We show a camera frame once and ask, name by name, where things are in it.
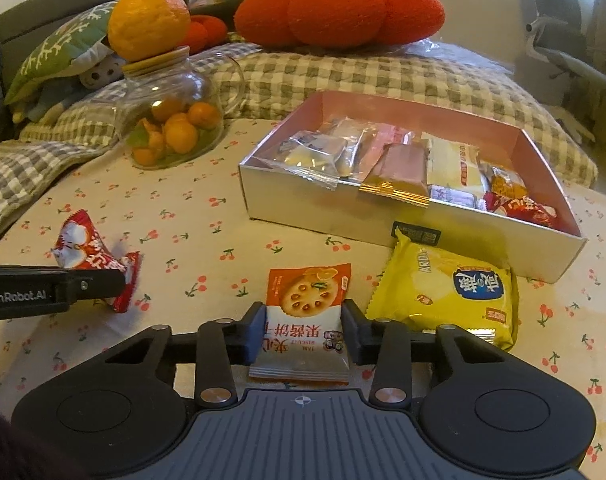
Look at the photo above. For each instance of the grey white office chair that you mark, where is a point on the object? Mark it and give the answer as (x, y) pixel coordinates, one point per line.
(558, 10)

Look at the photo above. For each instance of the cluster of small oranges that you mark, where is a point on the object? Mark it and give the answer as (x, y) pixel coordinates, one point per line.
(180, 132)

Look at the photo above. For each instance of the small amber snack packet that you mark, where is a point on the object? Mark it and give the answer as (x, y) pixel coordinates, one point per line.
(508, 182)

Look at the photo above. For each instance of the cream red-striped snack packet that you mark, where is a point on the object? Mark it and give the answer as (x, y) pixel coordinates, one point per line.
(453, 165)

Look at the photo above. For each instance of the blue white plush toy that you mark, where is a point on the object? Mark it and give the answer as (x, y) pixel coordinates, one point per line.
(100, 72)

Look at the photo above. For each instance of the glass jar with wooden lid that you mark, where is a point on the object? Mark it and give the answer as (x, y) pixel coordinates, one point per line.
(153, 85)

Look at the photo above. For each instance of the grey checked blanket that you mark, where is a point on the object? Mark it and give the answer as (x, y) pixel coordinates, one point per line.
(333, 75)

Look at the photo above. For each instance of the yellow snack packet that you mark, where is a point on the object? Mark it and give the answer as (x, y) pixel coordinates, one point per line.
(433, 280)

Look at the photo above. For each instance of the red tomato-shaped knitted cushion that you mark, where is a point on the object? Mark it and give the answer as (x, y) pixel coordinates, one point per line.
(333, 10)

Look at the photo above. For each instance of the mauve gold-edged snack packet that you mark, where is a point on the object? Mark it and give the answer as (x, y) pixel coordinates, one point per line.
(398, 170)

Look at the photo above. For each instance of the small orange persimmon cushion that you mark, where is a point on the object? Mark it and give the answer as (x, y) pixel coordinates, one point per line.
(203, 32)

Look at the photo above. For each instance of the white blue snack packet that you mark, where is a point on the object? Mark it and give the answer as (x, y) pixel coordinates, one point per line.
(303, 157)

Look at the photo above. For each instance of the cherry printed cloth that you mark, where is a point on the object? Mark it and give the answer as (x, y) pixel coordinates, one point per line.
(183, 220)

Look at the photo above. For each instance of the pink silver cardboard box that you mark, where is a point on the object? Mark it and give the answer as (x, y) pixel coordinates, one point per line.
(308, 205)

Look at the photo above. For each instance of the small blue white candy packet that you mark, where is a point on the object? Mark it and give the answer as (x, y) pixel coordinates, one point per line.
(458, 196)

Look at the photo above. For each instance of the clear packet with white snack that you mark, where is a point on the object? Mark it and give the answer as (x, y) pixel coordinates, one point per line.
(353, 145)

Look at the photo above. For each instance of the orange biscuit packet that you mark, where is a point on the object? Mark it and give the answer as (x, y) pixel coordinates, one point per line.
(303, 300)

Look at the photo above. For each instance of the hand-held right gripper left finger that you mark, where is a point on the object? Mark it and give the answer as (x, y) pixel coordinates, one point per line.
(255, 332)

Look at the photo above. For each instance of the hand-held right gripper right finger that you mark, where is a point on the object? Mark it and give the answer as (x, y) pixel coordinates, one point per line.
(351, 332)

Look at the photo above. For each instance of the dark grey cushion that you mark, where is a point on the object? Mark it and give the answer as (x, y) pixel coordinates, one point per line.
(43, 10)

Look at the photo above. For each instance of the dark grey pillow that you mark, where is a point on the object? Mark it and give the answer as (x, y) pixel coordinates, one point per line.
(218, 9)

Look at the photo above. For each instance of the pink snack packet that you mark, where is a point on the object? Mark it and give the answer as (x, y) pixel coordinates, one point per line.
(380, 142)

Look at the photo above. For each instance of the green snowflake pillow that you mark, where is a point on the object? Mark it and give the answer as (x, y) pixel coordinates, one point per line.
(58, 45)

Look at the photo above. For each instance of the large orange fruit with leaves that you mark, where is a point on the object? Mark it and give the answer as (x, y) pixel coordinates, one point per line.
(148, 22)

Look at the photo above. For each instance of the red white candy packet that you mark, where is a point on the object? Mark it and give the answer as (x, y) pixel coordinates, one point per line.
(523, 210)
(78, 240)

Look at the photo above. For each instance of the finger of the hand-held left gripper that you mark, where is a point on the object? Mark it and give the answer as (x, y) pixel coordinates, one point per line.
(95, 285)

